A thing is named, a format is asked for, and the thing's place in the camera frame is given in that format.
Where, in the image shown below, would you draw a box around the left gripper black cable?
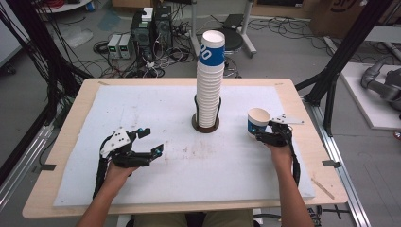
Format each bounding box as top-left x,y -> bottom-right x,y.
92,137 -> 111,201

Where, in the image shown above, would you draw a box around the tangle of floor cables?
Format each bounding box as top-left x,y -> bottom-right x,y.
91,39 -> 192,79

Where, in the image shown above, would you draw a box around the stack of white paper cups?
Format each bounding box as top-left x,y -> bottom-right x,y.
195,29 -> 227,129

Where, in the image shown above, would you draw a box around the grey power supply unit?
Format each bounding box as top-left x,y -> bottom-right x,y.
118,33 -> 132,60
106,33 -> 122,60

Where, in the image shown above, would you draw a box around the black computer tower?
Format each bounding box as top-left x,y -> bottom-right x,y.
153,5 -> 174,48
130,10 -> 156,60

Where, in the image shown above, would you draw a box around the brown cardboard box black print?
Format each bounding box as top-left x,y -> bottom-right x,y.
309,0 -> 371,40

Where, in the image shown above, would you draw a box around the black tape strip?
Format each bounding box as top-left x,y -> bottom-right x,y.
321,159 -> 342,169
32,163 -> 58,173

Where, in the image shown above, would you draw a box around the person's left hand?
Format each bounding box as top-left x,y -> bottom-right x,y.
104,160 -> 140,191

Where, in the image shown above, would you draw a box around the small white box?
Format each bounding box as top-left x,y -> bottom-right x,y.
141,7 -> 155,23

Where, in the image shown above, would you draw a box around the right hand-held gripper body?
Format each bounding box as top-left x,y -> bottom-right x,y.
263,113 -> 305,148

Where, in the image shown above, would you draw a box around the person's khaki trousers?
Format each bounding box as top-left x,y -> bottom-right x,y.
132,208 -> 255,227

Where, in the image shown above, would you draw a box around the aluminium floor rail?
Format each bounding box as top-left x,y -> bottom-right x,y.
302,96 -> 372,227

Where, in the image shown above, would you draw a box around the dark metal cup holder stand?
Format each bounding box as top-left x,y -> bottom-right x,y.
191,94 -> 222,134

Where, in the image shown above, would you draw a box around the blue label paper cup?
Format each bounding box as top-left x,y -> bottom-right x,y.
247,107 -> 271,138

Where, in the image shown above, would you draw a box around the person's right hand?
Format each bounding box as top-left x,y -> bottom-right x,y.
266,143 -> 295,174

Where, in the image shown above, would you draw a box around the white foam mat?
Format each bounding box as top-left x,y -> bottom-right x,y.
52,84 -> 317,208

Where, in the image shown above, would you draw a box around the thin wooden stick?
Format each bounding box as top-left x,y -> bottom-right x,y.
310,177 -> 336,201

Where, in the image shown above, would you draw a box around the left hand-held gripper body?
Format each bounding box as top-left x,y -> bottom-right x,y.
99,127 -> 153,168

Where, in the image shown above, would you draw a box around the black metal frame post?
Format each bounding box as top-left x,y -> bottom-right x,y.
295,0 -> 395,137
5,0 -> 95,102

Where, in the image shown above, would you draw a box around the flat black case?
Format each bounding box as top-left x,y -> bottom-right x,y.
221,13 -> 246,30

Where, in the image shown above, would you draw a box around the round black stool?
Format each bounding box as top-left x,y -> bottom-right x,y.
224,27 -> 244,52

